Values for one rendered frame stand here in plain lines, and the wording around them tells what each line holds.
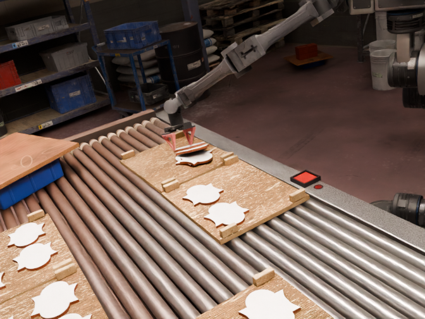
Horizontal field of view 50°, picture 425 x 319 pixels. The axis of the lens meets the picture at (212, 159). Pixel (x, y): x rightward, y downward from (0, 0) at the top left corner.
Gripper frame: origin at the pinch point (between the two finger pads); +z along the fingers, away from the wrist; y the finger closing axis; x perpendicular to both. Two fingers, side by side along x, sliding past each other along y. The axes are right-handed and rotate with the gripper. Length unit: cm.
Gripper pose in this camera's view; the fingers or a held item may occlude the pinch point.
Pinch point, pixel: (182, 145)
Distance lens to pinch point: 195.1
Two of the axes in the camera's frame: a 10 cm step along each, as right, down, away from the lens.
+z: 2.2, 9.6, 1.5
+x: -7.0, 0.5, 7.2
